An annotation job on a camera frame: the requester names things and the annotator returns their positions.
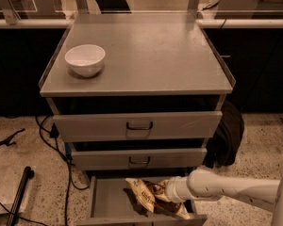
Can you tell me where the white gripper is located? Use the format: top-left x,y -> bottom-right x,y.
155,176 -> 192,202

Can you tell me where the brown chip bag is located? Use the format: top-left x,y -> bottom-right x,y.
125,178 -> 191,219

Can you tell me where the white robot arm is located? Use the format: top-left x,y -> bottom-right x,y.
158,169 -> 283,226

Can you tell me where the open bottom drawer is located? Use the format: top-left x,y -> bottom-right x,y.
76,175 -> 207,226

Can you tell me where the top drawer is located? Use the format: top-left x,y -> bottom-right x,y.
54,111 -> 222,142

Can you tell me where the middle drawer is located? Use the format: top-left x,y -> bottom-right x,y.
72,148 -> 207,170

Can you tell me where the grey drawer cabinet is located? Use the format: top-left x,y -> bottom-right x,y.
38,12 -> 237,226

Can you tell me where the black backpack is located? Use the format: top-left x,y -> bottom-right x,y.
203,101 -> 244,169

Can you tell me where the black rod on floor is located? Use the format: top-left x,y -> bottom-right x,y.
6,166 -> 34,226

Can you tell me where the white bowl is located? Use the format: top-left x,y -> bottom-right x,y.
64,44 -> 106,77

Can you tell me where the black clamp tool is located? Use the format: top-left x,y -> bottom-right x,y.
0,128 -> 25,147

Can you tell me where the black floor cable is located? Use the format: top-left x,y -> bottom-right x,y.
0,115 -> 91,226

